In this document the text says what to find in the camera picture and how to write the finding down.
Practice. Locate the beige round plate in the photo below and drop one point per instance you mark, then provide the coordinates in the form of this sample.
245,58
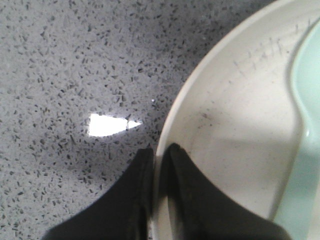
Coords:
235,115

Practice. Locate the light blue plastic spoon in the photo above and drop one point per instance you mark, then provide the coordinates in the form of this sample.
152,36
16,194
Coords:
295,210

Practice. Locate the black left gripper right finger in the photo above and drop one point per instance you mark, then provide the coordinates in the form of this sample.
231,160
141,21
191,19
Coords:
209,214

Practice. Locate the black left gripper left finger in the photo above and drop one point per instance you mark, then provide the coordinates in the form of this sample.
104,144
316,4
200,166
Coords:
121,213

